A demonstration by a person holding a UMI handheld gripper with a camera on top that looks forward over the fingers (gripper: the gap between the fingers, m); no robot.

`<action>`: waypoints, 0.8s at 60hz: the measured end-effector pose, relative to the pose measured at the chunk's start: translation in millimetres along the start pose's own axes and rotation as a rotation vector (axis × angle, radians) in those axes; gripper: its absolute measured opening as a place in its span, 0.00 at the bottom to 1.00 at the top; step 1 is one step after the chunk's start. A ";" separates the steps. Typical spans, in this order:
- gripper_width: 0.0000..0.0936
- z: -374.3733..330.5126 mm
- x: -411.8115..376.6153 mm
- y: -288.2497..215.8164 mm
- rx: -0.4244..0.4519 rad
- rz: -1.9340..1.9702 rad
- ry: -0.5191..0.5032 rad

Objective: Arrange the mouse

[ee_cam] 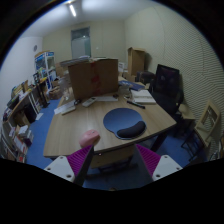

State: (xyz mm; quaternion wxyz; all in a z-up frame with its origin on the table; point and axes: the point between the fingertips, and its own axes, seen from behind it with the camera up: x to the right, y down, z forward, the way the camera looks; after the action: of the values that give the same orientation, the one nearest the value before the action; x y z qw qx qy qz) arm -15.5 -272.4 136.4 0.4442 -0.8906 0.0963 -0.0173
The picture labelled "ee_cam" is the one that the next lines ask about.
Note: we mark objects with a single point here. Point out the wooden office table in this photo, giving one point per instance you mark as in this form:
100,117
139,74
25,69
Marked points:
65,130

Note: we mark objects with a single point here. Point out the ceiling fluorescent light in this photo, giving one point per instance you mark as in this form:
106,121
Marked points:
72,9

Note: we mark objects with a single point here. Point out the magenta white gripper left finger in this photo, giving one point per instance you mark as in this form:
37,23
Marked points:
74,167

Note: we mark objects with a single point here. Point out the white remote control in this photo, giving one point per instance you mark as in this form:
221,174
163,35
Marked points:
89,102

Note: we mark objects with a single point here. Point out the cluttered shelf unit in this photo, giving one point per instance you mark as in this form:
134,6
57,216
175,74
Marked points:
21,111

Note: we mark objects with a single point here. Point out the pink computer mouse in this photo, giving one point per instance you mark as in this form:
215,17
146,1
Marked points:
88,138

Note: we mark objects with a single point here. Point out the black office chair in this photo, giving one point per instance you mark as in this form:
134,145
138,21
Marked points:
165,88

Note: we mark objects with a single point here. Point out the stack of white papers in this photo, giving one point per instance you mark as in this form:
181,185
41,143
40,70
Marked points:
142,97

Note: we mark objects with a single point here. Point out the black pen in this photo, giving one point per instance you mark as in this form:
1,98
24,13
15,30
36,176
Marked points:
135,104

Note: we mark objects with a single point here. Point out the blue mouse pad wrist rest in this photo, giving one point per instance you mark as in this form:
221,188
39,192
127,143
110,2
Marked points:
125,123

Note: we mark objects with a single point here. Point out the frosted glass door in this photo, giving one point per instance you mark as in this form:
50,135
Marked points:
80,43

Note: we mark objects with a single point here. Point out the beige wooden chair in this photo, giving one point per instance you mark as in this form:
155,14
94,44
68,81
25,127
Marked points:
201,136

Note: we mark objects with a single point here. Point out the blue folder on table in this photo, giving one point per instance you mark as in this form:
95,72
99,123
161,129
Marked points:
132,85

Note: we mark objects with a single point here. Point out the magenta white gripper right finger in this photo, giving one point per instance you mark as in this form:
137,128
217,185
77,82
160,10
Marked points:
157,166

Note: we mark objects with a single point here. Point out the tall open cardboard box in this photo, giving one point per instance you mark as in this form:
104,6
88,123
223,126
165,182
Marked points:
136,58

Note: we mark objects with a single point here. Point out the blue white display cabinet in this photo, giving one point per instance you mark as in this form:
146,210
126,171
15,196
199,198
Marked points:
45,65

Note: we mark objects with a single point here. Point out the large brown cardboard box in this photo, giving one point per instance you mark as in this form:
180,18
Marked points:
94,78

